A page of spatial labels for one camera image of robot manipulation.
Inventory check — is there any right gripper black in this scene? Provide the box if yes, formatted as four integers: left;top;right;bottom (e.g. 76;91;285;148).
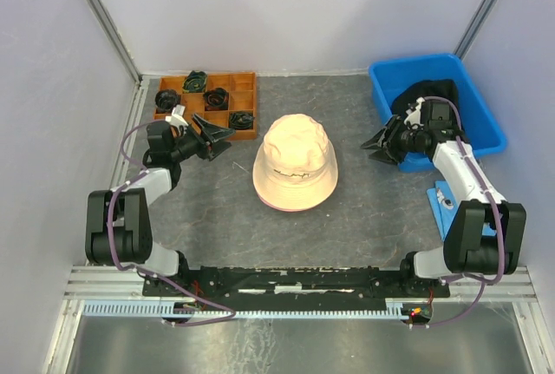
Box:
359;115;421;167

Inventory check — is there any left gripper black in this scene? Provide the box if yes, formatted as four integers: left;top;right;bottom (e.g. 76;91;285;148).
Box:
170;114;236;163

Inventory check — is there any black cap with logo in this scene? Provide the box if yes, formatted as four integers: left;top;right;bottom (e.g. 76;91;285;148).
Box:
391;79;468;148

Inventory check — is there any beige hat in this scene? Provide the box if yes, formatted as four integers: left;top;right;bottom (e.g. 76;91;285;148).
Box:
252;114;339;208

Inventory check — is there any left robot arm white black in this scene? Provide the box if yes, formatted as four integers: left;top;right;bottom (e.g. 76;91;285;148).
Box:
85;114;235;296

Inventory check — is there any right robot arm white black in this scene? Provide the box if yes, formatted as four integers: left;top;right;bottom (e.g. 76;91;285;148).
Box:
361;96;526;297

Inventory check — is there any rolled black belt centre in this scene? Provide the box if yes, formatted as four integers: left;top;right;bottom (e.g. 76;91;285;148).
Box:
203;88;229;111

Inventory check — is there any orange compartment tray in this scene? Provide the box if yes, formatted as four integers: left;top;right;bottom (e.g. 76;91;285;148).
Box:
158;72;258;141

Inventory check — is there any rolled black belt top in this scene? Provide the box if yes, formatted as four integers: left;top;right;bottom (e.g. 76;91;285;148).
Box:
182;70;208;94

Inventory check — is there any rolled black belt left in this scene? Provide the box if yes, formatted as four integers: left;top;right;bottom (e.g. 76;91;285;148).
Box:
154;89;181;114

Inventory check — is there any blue cloth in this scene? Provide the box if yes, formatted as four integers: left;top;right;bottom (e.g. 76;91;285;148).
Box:
426;180;498;240

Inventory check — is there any blue plastic bin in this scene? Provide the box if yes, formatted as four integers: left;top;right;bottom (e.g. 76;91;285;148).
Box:
369;53;506;173

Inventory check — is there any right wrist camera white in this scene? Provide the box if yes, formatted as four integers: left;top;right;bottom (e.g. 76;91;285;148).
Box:
404;97;426;129

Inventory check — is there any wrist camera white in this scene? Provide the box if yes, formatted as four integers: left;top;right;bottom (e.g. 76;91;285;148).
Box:
404;97;426;129
165;104;188;128

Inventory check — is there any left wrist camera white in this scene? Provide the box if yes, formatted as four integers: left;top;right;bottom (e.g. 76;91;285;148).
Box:
165;104;188;128

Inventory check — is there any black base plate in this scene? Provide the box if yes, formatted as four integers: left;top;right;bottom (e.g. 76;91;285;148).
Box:
142;266;450;311

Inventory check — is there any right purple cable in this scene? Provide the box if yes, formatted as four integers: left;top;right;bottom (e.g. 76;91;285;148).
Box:
407;95;508;330

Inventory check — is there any light blue cable duct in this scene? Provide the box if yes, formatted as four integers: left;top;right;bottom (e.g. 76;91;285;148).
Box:
82;299;408;320

